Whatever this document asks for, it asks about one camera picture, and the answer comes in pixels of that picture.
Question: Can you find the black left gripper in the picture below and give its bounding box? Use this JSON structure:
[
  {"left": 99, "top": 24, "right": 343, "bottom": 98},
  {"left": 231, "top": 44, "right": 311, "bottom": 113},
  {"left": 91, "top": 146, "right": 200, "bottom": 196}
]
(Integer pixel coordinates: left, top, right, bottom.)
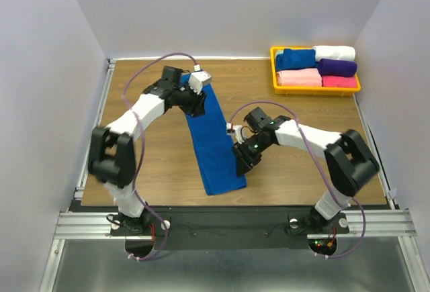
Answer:
[{"left": 173, "top": 81, "right": 208, "bottom": 119}]

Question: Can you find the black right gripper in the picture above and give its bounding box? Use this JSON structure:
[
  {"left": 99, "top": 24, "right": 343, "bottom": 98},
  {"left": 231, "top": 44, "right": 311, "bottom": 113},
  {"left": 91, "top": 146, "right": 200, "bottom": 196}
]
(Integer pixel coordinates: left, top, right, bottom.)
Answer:
[{"left": 231, "top": 134, "right": 272, "bottom": 177}]

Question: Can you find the blue microfibre towel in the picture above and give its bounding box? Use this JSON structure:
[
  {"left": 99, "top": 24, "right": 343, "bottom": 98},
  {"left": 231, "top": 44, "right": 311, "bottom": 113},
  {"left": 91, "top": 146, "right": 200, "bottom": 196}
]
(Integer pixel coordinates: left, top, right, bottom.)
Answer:
[{"left": 275, "top": 48, "right": 316, "bottom": 71}]

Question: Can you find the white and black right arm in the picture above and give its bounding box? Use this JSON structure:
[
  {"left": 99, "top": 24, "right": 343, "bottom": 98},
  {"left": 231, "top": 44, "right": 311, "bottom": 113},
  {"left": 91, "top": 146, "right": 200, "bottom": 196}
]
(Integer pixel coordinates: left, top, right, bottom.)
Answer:
[{"left": 226, "top": 107, "right": 380, "bottom": 232}]

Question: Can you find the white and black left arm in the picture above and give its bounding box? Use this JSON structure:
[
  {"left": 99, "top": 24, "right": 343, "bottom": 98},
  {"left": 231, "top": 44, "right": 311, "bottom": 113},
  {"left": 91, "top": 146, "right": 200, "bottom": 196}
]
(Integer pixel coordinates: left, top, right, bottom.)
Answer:
[{"left": 87, "top": 66, "right": 212, "bottom": 234}]

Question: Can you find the yellow plastic tray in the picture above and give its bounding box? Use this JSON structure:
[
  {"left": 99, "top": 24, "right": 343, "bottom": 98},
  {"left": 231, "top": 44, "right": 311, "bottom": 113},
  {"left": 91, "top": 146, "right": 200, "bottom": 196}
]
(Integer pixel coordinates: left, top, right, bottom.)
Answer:
[{"left": 269, "top": 46, "right": 361, "bottom": 97}]

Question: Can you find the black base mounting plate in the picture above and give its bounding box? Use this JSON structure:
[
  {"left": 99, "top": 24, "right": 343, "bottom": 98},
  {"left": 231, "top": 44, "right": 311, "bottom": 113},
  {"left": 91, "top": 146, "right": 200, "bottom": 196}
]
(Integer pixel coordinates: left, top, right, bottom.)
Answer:
[{"left": 110, "top": 206, "right": 349, "bottom": 250}]

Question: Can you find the rolled light pink towel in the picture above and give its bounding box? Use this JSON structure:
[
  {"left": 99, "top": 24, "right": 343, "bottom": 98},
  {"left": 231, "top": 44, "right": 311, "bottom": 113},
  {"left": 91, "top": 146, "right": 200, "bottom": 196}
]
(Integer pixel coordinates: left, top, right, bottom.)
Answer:
[{"left": 275, "top": 68, "right": 322, "bottom": 87}]

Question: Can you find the rolled hot pink towel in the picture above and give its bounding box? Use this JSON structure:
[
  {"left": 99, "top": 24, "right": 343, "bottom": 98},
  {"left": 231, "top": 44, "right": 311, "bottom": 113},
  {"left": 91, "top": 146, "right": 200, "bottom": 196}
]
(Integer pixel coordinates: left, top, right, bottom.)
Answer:
[{"left": 322, "top": 75, "right": 357, "bottom": 88}]

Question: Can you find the rolled purple towel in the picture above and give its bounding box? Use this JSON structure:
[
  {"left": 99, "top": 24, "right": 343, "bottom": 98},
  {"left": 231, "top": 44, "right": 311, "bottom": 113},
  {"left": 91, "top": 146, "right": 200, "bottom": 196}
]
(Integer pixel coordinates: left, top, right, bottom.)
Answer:
[{"left": 316, "top": 58, "right": 357, "bottom": 77}]

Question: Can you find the rolled white towel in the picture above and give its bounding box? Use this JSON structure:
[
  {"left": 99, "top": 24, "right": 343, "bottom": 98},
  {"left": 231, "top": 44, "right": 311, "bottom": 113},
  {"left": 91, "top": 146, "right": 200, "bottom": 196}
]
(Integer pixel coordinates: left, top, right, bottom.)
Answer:
[{"left": 312, "top": 45, "right": 356, "bottom": 62}]

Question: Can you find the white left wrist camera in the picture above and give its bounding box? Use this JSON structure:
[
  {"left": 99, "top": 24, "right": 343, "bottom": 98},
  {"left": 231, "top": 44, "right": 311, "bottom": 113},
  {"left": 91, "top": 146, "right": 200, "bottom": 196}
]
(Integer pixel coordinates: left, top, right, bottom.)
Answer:
[{"left": 188, "top": 70, "right": 212, "bottom": 95}]

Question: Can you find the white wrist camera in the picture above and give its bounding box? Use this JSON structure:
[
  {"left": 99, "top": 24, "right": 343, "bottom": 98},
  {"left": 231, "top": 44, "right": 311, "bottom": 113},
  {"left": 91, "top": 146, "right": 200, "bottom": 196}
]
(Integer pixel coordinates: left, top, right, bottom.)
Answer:
[
  {"left": 226, "top": 123, "right": 248, "bottom": 144},
  {"left": 188, "top": 70, "right": 212, "bottom": 95}
]

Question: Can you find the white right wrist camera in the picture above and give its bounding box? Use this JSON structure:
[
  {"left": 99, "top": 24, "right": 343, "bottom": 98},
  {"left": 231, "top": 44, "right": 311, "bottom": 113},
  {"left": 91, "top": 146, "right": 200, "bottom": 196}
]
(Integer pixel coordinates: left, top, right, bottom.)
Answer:
[{"left": 226, "top": 123, "right": 248, "bottom": 144}]

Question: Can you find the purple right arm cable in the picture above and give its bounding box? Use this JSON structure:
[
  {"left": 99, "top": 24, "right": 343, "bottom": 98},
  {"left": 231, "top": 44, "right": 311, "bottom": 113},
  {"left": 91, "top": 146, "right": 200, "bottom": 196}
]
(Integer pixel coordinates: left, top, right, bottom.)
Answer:
[{"left": 230, "top": 100, "right": 367, "bottom": 260}]

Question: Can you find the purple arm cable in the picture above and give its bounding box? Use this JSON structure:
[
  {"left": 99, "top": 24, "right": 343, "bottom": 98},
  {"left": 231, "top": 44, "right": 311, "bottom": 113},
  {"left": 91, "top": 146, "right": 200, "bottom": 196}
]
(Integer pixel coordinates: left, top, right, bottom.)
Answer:
[
  {"left": 121, "top": 52, "right": 202, "bottom": 262},
  {"left": 230, "top": 100, "right": 367, "bottom": 260}
]

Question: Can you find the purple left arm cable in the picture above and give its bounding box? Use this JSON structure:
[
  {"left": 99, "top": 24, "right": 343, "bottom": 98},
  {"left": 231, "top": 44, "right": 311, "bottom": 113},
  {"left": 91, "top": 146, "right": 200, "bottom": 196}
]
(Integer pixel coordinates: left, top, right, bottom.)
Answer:
[{"left": 121, "top": 52, "right": 202, "bottom": 262}]

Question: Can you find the aluminium table frame rail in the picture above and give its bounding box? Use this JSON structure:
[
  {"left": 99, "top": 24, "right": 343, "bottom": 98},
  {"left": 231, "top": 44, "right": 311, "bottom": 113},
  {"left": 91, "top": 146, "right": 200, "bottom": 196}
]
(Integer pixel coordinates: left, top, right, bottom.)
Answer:
[{"left": 39, "top": 58, "right": 429, "bottom": 291}]

